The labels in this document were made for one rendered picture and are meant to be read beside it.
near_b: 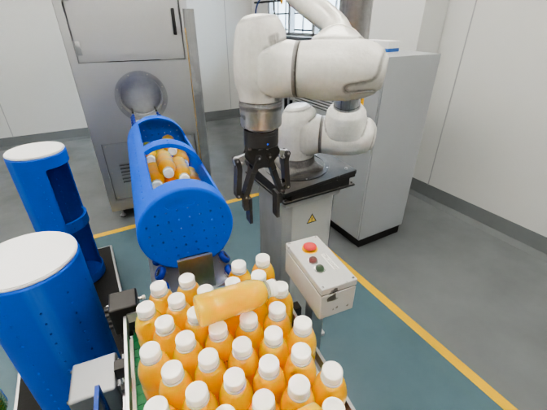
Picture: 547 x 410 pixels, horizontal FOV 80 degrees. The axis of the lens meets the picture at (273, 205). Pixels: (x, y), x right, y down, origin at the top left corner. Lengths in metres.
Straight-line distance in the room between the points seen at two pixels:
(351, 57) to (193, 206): 0.59
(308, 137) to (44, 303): 1.03
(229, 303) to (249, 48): 0.50
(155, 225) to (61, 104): 5.12
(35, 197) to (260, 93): 1.67
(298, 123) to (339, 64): 0.72
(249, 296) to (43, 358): 0.75
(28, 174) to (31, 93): 3.98
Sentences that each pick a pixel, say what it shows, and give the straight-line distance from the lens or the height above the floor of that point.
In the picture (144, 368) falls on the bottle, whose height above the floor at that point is 1.05.
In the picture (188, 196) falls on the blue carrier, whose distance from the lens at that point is 0.96.
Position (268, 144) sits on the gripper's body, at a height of 1.41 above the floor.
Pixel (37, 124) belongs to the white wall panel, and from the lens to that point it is 6.11.
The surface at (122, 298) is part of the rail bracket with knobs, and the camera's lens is 0.98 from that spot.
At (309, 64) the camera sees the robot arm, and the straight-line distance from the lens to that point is 0.63.
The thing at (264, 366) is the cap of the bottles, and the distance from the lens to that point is 0.68.
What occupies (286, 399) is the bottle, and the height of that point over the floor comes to 1.05.
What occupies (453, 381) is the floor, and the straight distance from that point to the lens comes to 2.15.
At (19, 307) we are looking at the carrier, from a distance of 1.14.
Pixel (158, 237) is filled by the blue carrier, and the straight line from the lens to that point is 1.01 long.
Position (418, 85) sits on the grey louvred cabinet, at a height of 1.26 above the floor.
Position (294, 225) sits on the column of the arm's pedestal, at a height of 0.86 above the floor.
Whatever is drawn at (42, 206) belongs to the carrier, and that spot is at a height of 0.76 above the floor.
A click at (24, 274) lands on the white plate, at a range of 1.14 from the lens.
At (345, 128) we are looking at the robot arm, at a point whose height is 1.28.
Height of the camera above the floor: 1.64
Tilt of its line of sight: 30 degrees down
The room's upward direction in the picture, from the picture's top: straight up
